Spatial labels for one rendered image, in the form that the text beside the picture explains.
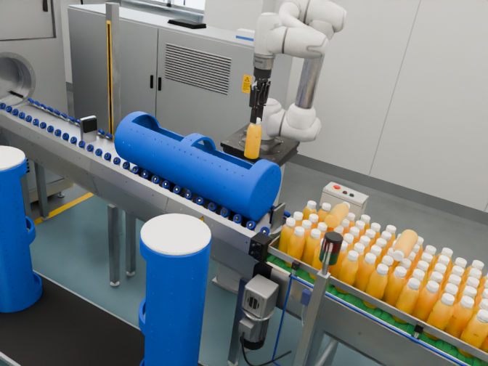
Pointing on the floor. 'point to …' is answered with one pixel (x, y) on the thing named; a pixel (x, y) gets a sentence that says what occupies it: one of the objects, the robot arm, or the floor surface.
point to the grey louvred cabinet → (168, 72)
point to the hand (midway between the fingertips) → (256, 114)
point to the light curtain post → (112, 43)
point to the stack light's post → (311, 318)
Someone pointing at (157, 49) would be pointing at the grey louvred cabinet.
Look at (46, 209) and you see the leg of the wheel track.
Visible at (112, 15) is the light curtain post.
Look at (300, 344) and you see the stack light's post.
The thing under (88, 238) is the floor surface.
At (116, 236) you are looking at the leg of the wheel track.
